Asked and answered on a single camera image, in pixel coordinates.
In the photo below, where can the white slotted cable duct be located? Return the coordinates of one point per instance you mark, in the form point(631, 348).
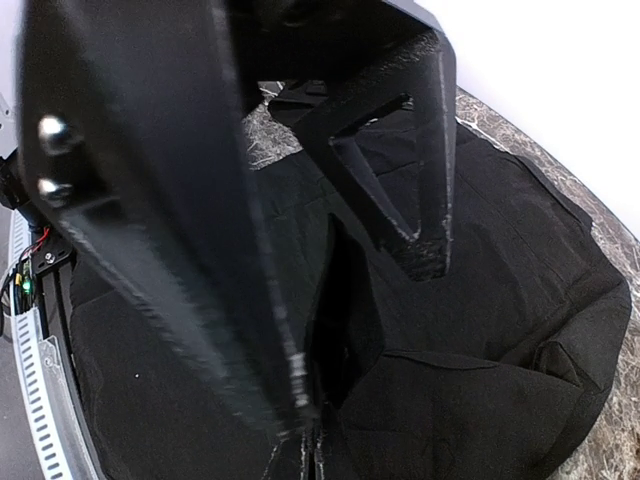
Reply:
point(56, 423)

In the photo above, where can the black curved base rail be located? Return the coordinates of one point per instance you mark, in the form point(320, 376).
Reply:
point(53, 264)

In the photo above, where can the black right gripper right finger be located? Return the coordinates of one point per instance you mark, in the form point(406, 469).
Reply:
point(372, 56)

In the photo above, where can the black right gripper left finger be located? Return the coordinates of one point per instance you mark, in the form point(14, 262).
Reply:
point(132, 146)

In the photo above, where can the black long sleeve shirt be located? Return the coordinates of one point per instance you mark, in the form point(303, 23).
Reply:
point(497, 370)

